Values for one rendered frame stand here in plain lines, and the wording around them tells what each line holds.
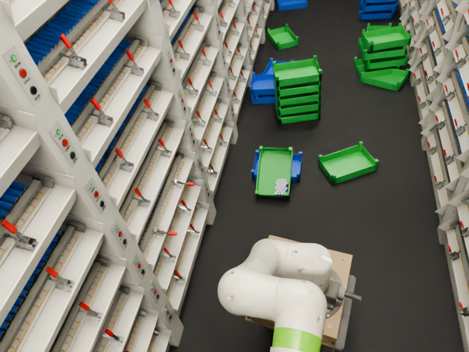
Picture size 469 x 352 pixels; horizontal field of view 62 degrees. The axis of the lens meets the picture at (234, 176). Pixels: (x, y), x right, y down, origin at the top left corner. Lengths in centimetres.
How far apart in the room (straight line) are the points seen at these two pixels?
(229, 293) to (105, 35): 81
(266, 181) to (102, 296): 137
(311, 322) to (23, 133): 78
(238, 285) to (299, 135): 186
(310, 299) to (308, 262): 39
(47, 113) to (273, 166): 166
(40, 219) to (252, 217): 146
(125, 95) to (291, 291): 80
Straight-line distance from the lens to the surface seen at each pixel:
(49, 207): 106
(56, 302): 114
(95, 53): 119
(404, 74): 335
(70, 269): 117
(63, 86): 108
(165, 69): 160
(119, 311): 149
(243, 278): 103
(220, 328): 198
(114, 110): 128
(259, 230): 223
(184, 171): 184
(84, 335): 129
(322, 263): 139
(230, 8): 274
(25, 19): 98
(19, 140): 96
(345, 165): 255
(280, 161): 241
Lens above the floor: 181
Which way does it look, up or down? 46 degrees down
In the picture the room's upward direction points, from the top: 11 degrees counter-clockwise
